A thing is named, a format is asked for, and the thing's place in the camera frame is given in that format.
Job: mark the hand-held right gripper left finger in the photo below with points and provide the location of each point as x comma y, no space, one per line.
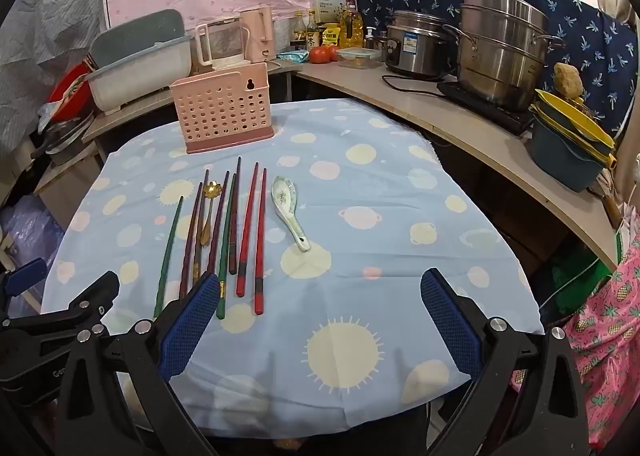
190,323

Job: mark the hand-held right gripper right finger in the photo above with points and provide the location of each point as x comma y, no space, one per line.
450,326

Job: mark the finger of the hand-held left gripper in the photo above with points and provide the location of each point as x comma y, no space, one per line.
95,297
25,277

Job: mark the green chopstick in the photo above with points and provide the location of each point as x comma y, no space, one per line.
170,251
227,236

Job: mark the dark maroon chopstick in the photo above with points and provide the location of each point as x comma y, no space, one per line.
203,193
191,241

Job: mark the dark purple chopstick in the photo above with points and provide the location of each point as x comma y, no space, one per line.
235,216
218,226

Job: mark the red chopstick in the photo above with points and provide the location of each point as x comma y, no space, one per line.
260,241
247,231

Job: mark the gold flower spoon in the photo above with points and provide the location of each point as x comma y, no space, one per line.
214,187

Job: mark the white ceramic soup spoon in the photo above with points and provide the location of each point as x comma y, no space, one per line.
282,196

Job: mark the pink perforated utensil holder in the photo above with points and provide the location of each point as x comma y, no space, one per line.
220,110

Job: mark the blue plastic bag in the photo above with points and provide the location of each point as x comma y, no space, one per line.
30,231

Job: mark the green plastic bag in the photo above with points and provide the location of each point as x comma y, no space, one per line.
575,281

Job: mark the dark metal pan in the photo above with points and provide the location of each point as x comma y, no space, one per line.
65,138

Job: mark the blue polka dot tablecloth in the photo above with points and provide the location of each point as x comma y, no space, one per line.
350,216

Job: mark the pink pineapple print cloth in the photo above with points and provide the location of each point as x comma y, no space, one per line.
610,336

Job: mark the red plastic basin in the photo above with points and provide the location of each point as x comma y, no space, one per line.
67,95

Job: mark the wooden counter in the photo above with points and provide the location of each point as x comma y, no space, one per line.
450,120

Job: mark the black induction cooktop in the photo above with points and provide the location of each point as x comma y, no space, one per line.
510,118

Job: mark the white dish drainer with lid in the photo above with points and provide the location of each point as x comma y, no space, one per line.
140,75

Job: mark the yellow striped bag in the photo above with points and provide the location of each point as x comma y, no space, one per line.
580,123

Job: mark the grey plastic sheet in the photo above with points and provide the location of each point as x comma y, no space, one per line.
50,25

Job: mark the stacked steel steamer pot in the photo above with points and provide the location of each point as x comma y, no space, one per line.
500,60

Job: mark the tan loofah sponge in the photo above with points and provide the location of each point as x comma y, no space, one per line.
567,79

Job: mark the steel rice cooker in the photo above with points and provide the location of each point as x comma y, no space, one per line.
415,50

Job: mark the clear food container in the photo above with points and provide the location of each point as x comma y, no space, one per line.
357,58

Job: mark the light blue packet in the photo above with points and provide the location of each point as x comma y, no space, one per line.
294,56

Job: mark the red tomato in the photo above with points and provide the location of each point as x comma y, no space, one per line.
318,55
333,52

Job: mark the dark sauce bottle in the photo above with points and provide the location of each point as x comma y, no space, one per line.
298,33
311,35

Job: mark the yellow cooking oil bottle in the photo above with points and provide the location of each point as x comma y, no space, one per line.
351,28

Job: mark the yellow seasoning packet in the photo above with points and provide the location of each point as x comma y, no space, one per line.
330,35

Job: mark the green and white box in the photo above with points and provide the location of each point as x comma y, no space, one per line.
327,8

